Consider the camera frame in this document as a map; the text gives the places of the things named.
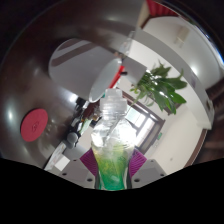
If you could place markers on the grey microphone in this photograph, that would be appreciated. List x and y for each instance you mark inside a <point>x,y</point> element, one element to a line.
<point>72,139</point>

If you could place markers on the red plastic basket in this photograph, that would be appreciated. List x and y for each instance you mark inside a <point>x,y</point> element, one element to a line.
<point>116,76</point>

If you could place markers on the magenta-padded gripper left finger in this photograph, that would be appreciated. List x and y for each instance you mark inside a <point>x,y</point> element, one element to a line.
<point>78,171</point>

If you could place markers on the printed paper leaflet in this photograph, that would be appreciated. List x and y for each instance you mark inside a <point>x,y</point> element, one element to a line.
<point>55,156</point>

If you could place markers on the red carpeted staircase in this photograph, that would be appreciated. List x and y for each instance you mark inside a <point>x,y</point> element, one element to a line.
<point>160,8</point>

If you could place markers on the flat round red coaster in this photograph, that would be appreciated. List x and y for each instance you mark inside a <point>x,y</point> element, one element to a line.
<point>34,125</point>

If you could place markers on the green exit sign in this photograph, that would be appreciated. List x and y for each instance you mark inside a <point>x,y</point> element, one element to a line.
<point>160,136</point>

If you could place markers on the clear bottle with green drink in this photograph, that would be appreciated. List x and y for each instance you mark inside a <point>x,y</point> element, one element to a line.
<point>112,146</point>

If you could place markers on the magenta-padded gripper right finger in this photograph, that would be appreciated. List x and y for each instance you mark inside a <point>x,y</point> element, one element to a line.
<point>148,171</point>

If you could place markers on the white wall radiator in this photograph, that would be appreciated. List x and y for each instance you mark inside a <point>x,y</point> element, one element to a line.
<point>182,36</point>

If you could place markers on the brown wooden glazed door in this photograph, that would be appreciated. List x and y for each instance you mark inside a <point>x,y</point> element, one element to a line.
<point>146,123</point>

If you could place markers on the potted plant in white pot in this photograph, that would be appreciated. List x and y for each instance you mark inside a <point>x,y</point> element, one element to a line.
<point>160,86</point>

